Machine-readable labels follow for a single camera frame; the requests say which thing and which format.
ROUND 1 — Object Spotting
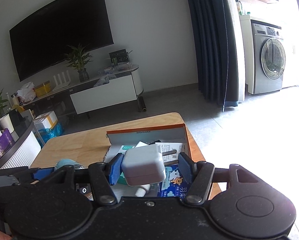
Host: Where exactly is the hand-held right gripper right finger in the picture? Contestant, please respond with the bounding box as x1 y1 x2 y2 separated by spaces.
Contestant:
178 152 266 204

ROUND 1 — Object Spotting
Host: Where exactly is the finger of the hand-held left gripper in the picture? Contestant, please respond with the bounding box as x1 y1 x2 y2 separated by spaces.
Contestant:
13 165 73 181

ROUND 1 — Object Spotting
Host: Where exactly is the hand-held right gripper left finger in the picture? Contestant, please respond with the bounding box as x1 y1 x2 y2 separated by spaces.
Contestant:
39 152 125 205

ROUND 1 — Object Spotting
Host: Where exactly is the blue cartoon floss pack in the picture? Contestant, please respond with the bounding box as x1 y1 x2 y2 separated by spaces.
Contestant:
157 165 190 198

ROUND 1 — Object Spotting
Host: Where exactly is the teal cartoon bandage box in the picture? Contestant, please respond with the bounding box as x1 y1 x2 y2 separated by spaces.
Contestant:
116 145 136 155

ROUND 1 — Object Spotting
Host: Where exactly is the teal lid toothpick jar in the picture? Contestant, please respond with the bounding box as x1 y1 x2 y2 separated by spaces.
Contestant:
55 158 88 172

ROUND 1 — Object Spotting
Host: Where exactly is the small white cube charger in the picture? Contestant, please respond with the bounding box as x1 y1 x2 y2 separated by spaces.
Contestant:
121 144 178 187

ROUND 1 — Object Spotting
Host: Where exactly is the orange cardboard box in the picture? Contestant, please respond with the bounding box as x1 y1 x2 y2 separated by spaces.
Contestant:
104 124 207 200

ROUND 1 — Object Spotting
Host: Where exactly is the round counter white ribbed side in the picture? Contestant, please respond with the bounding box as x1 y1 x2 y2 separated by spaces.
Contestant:
0 110 42 173

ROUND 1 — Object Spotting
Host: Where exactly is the purple patterned box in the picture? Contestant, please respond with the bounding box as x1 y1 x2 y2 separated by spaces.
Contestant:
0 129 16 167

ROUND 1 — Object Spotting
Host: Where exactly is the blue plastic bag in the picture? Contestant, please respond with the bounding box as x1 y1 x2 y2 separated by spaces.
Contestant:
37 122 65 145

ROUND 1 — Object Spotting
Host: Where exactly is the white and yellow carton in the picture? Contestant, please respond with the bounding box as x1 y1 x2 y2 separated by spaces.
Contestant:
33 111 58 130

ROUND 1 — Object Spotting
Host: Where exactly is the white paper cup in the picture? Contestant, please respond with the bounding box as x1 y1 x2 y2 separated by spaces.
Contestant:
0 114 15 134

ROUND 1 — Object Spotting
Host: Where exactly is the black box device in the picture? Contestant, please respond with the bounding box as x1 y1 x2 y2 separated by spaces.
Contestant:
8 109 27 130

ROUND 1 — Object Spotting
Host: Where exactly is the black rolled mat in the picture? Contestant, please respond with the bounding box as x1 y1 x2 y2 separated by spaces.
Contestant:
137 95 147 112

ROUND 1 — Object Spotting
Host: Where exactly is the white television cabinet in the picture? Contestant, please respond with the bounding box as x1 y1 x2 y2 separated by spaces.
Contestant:
22 64 143 119

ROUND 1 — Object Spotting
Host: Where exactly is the white plastic bag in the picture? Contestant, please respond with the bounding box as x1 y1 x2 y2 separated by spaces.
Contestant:
17 82 37 103

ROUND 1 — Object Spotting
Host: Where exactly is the yellow box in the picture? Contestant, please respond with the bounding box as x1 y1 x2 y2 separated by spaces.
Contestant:
34 81 51 97

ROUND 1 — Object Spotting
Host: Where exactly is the grey plastic bag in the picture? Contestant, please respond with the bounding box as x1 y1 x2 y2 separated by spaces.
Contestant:
93 74 117 88

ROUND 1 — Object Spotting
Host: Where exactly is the white router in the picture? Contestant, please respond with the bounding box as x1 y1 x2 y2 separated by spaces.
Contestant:
52 72 72 92

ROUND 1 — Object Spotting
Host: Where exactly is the potted plant dark vase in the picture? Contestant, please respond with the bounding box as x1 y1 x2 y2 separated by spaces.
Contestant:
64 44 93 82

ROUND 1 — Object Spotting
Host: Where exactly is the clear plastic organizer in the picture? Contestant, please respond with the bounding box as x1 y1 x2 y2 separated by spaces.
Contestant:
103 64 136 74

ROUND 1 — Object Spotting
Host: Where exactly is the dark green box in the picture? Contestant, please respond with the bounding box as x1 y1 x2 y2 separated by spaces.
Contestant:
109 49 129 65

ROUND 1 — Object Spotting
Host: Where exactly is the dark blue curtain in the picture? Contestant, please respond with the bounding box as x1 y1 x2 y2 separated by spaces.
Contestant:
183 0 240 112

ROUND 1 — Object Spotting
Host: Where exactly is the silver washing machine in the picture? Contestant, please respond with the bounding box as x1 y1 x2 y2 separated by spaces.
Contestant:
247 15 286 95

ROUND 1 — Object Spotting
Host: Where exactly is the black wall television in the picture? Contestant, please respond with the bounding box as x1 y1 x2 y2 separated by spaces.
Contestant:
9 0 114 82

